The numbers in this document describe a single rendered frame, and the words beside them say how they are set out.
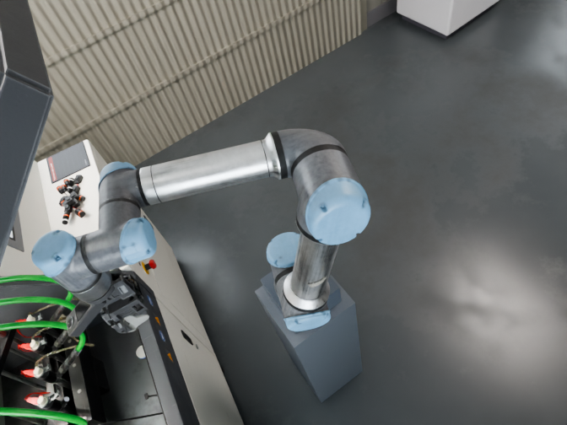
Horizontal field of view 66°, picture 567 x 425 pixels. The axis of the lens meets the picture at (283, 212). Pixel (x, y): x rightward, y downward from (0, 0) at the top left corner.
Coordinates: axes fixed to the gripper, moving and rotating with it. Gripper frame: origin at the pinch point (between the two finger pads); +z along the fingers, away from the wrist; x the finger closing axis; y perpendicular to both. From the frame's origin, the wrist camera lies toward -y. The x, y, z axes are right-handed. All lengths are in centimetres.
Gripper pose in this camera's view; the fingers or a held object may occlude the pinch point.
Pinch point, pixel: (132, 325)
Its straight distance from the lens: 111.4
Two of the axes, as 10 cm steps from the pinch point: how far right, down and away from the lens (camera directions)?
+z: 1.7, 5.6, 8.1
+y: 8.8, -4.6, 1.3
